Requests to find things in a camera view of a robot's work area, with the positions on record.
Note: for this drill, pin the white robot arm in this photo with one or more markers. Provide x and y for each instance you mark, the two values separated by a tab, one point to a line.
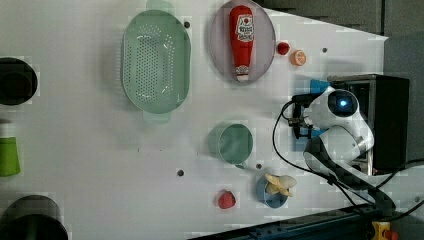
344	136

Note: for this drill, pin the black cylinder upper left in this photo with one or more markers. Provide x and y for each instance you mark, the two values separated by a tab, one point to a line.
18	81

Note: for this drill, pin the red ketchup bottle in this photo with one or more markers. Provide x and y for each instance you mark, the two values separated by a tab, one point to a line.
241	23

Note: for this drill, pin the grey round plate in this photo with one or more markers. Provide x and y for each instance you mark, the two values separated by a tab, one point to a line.
263	46

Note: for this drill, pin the black cylinder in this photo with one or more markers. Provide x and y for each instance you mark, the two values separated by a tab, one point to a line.
33	217
18	81

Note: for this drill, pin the blue metal frame rail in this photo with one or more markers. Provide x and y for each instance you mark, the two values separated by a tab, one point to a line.
350	223

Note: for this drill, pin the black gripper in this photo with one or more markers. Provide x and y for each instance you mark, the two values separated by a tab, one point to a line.
296	121

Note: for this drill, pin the orange slice toy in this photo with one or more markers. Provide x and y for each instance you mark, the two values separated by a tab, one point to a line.
298	58

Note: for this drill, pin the green plastic colander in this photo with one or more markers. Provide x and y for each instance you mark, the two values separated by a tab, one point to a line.
156	61

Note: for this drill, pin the black cylinder lower left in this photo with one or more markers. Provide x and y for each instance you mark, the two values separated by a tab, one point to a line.
33	217

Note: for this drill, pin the silver black toaster oven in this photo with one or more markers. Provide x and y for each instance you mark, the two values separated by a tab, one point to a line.
383	103

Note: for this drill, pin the green cup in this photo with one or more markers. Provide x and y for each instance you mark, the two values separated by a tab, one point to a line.
231	143

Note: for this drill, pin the red toy strawberry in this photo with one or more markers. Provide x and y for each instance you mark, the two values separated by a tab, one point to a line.
283	48
226	200

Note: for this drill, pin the blue small bowl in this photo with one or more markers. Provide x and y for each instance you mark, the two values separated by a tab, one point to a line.
271	200

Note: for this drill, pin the peeled toy banana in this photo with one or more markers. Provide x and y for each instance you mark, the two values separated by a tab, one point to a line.
280	184

